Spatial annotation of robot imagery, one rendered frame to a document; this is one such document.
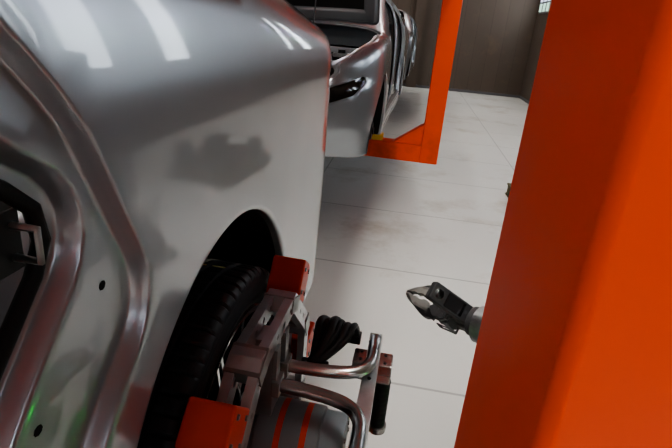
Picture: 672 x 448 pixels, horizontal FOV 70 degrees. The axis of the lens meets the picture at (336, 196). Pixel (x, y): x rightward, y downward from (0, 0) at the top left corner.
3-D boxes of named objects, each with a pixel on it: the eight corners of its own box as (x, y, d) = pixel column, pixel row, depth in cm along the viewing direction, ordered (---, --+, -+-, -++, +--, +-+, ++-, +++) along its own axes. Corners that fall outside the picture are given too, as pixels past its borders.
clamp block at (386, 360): (353, 364, 115) (355, 345, 113) (391, 371, 114) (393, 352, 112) (350, 378, 110) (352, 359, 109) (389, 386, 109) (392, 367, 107)
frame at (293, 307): (278, 427, 136) (288, 254, 118) (301, 432, 135) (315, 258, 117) (188, 663, 85) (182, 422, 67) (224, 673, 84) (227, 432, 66)
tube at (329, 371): (300, 328, 114) (302, 289, 110) (381, 343, 111) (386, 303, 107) (278, 378, 97) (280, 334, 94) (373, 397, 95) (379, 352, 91)
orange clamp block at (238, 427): (206, 399, 79) (188, 395, 71) (252, 408, 78) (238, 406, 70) (193, 446, 76) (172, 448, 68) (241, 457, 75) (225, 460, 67)
